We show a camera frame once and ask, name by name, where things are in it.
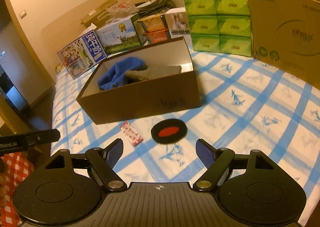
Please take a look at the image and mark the small pink wrapper packet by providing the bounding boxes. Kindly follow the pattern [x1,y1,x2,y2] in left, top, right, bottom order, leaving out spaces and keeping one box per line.
[120,120,143,146]

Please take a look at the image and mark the black red round pad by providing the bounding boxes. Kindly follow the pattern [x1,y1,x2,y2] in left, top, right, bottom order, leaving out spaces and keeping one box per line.
[151,119,188,145]

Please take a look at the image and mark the blue fluffy towel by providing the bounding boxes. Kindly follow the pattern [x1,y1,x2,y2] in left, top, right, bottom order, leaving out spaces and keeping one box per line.
[98,57,148,91]

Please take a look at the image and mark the grey felt cloth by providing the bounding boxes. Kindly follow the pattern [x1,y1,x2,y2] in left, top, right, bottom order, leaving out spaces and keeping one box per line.
[124,65,182,83]

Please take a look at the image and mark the red checked cloth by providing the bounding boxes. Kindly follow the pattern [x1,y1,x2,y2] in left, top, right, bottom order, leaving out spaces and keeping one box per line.
[1,152,34,226]

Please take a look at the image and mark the blue checked bed sheet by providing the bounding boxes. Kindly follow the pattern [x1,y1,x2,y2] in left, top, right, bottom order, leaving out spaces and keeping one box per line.
[49,49,320,225]

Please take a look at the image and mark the blue milk carton box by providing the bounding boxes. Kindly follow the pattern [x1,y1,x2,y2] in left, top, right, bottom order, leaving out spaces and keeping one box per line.
[57,29,107,79]

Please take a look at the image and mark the brown open cardboard box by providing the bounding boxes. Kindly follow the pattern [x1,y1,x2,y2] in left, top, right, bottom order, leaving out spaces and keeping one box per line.
[76,37,200,125]

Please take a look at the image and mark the wooden headboard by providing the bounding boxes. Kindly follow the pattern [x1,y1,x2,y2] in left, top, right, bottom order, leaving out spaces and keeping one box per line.
[40,0,149,52]

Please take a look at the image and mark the cow picture milk box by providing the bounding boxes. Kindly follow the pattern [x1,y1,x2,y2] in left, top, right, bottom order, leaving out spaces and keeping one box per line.
[96,13,147,55]

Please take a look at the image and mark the flat brown cardboard box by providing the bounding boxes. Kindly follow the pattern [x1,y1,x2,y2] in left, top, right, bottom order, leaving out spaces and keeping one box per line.
[81,0,118,28]

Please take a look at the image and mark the red instant meal bowl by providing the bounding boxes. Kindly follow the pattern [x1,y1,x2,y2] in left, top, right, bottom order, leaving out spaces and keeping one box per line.
[143,29,171,44]

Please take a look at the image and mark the green tissue pack bundle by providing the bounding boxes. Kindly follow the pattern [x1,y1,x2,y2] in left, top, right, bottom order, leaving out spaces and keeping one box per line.
[184,0,252,57]

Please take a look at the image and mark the orange instant meal bowl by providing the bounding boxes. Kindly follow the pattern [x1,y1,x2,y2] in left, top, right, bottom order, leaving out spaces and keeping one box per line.
[138,14,168,33]

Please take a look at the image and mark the white product box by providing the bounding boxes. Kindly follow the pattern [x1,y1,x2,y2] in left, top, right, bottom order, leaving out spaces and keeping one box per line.
[165,7,191,41]

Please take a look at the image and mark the clear plastic bag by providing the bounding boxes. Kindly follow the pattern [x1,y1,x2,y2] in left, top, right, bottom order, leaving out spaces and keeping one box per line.
[106,1,139,19]

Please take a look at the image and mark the large brown cardboard carton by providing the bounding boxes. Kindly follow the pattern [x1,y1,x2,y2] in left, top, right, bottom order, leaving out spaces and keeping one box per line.
[248,0,320,88]

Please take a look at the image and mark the wall light switch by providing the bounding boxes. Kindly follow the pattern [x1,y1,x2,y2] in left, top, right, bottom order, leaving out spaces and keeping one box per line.
[20,10,27,19]

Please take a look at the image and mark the black coiled cables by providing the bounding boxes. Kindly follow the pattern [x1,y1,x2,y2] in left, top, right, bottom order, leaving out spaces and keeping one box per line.
[134,0,177,18]

